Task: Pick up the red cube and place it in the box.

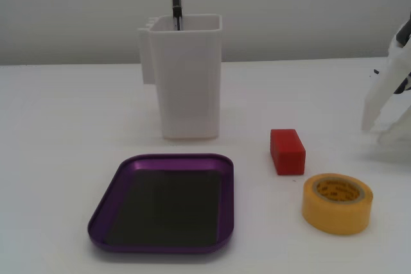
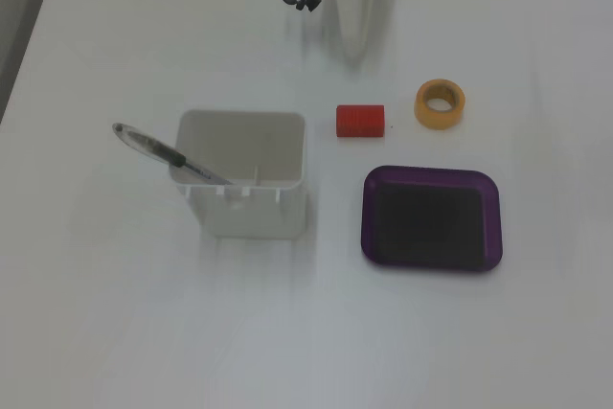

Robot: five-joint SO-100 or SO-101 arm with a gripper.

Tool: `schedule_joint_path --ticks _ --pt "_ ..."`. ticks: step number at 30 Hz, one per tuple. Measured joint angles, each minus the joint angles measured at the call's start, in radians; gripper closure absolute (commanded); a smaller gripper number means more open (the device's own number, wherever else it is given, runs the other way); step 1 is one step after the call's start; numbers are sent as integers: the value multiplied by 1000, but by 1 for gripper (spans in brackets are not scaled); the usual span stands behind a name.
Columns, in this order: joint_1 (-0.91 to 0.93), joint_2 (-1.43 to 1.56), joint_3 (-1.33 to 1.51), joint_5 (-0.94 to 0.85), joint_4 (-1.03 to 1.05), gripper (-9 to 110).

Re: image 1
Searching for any purple metal tray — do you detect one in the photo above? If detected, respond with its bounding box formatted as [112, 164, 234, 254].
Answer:
[87, 153, 234, 253]

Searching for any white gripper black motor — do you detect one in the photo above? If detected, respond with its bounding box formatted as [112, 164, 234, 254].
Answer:
[362, 12, 411, 132]

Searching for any yellow tape roll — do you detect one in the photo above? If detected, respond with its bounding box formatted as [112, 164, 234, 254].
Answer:
[301, 173, 374, 235]

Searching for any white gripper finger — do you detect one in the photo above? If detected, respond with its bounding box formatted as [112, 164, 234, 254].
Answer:
[376, 107, 411, 166]

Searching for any white plastic container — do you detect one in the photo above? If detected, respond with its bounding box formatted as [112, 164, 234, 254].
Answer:
[137, 13, 223, 141]

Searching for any red cube block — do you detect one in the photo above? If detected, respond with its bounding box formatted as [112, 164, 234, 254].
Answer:
[268, 128, 306, 176]

